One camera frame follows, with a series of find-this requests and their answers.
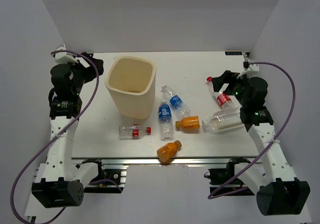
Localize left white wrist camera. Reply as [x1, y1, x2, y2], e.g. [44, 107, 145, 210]
[51, 43, 77, 64]

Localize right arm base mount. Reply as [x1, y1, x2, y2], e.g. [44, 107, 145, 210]
[203, 157, 254, 196]

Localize red cap red label bottle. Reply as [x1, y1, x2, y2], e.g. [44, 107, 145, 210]
[212, 89, 235, 110]

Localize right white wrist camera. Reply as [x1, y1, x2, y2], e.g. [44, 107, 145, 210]
[237, 61, 260, 79]

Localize aluminium frame rail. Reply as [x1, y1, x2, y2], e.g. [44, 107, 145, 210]
[70, 156, 263, 167]

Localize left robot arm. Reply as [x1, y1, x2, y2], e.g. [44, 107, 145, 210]
[31, 52, 106, 209]

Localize small red label bottle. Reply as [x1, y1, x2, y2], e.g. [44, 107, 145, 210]
[118, 124, 152, 140]

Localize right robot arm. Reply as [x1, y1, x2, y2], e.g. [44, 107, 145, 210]
[208, 70, 311, 216]

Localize large clear ribbed bottle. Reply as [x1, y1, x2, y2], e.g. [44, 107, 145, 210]
[202, 109, 244, 133]

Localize orange bottle table edge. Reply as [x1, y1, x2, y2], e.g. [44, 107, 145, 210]
[156, 140, 182, 164]

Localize blue label bottle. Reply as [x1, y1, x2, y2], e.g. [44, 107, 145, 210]
[158, 100, 174, 140]
[161, 84, 191, 119]

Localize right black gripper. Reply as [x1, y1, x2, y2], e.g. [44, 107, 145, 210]
[210, 70, 252, 107]

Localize cream plastic bin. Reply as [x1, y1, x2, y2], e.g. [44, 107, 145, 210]
[104, 56, 157, 120]

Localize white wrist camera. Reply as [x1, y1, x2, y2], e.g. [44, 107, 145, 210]
[51, 43, 77, 64]
[237, 61, 260, 79]

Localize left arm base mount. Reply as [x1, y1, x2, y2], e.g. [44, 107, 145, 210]
[74, 158, 125, 194]

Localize orange bottle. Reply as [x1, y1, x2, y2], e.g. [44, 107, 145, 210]
[175, 115, 200, 130]

